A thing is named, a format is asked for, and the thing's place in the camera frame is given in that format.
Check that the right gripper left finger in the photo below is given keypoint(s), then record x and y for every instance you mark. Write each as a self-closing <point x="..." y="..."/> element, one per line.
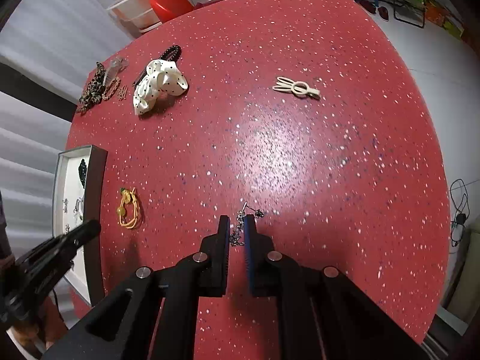
<point x="214" y="273"/>

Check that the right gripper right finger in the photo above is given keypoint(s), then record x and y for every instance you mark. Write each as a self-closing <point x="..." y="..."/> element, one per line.
<point x="259" y="270"/>

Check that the small silver chain earring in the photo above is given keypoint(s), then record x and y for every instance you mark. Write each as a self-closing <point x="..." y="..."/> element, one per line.
<point x="237" y="237"/>

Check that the black beaded barrette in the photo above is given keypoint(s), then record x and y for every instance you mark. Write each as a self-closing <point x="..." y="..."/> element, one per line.
<point x="82" y="172"/>

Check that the person left hand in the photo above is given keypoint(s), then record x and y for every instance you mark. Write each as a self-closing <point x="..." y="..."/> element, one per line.
<point x="47" y="328"/>

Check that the white shallow tray box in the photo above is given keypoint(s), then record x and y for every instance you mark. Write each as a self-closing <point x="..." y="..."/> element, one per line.
<point x="85" y="276"/>

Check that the cream rabbit hair clip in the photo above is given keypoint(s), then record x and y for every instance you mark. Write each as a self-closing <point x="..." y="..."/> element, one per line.
<point x="298" y="88"/>

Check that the small bronze hair clip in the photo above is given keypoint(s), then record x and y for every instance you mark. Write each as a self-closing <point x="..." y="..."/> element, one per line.
<point x="122" y="93"/>

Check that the white dotted scrunchie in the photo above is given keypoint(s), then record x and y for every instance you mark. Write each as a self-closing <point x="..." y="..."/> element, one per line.
<point x="162" y="77"/>

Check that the leopard print scrunchie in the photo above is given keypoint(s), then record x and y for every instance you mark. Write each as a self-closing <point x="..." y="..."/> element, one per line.
<point x="93" y="92"/>

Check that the dark grey snap clip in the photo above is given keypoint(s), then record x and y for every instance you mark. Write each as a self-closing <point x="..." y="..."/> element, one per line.
<point x="139" y="77"/>

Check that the clear plastic hair claw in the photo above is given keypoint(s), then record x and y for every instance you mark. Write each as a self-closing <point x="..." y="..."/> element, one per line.
<point x="116" y="65"/>

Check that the white curtain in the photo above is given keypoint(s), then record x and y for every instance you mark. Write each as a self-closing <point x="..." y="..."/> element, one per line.
<point x="54" y="43"/>

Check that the red plastic chair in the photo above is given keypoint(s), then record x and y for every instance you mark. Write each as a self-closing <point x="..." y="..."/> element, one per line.
<point x="167" y="10"/>

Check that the translucent plastic basin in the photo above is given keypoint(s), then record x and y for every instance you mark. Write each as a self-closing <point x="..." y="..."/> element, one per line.
<point x="134" y="15"/>

